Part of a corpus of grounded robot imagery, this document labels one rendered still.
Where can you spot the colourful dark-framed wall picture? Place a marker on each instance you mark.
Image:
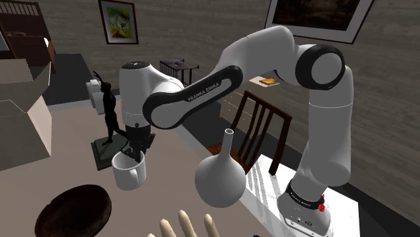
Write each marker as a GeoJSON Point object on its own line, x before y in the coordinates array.
{"type": "Point", "coordinates": [118, 21]}

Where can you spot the white boxy appliance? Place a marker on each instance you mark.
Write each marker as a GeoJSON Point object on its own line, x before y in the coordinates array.
{"type": "Point", "coordinates": [95, 95]}

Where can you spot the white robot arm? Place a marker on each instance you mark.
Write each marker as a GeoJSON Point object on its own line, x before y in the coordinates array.
{"type": "Point", "coordinates": [329, 131]}

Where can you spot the small dark side table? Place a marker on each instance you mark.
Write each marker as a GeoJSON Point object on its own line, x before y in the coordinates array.
{"type": "Point", "coordinates": [178, 67]}

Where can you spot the black figure on dark base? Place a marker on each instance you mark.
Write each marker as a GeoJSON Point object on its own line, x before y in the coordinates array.
{"type": "Point", "coordinates": [110, 108]}

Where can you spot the white round long-necked vase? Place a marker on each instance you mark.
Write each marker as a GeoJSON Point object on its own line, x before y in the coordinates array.
{"type": "Point", "coordinates": [220, 180]}

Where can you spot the white patterned robot stand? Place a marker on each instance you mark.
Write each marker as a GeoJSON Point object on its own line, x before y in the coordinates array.
{"type": "Point", "coordinates": [262, 193]}

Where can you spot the orange flat book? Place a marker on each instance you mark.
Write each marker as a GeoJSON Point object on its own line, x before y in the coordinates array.
{"type": "Point", "coordinates": [267, 81]}

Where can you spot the dark brown bowl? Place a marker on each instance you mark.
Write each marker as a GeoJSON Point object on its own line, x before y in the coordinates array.
{"type": "Point", "coordinates": [73, 213]}

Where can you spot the large grey open box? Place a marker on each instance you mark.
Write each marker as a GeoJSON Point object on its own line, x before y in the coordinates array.
{"type": "Point", "coordinates": [23, 124]}

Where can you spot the dark brown cabinet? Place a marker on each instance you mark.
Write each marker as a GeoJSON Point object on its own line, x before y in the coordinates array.
{"type": "Point", "coordinates": [26, 42]}

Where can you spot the brown wooden chair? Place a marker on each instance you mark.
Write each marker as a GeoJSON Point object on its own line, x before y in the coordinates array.
{"type": "Point", "coordinates": [256, 115]}

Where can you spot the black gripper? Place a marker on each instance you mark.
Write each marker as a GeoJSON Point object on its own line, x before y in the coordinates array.
{"type": "Point", "coordinates": [139, 136]}

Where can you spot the dark white-framed wall picture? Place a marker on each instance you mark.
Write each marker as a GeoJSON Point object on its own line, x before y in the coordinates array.
{"type": "Point", "coordinates": [315, 13]}

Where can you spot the white mug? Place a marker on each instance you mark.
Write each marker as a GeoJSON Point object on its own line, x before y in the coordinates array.
{"type": "Point", "coordinates": [129, 177]}

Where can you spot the cream rounded stick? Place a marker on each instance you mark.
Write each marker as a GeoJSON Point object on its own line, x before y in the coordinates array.
{"type": "Point", "coordinates": [211, 227]}
{"type": "Point", "coordinates": [187, 225]}
{"type": "Point", "coordinates": [168, 229]}

